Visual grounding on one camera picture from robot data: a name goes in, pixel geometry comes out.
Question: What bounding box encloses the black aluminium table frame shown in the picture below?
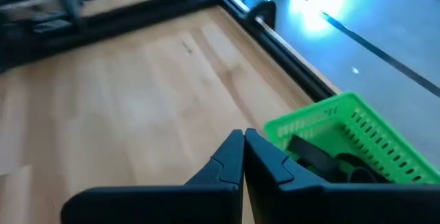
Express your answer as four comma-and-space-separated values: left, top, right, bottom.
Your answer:
0, 0, 341, 103

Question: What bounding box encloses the green plastic basket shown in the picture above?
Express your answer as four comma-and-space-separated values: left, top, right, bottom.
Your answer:
263, 91, 440, 186

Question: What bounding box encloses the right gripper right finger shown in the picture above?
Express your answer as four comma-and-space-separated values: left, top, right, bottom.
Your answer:
244, 128, 440, 224

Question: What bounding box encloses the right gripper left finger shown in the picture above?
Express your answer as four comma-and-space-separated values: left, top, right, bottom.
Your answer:
60, 130, 245, 224

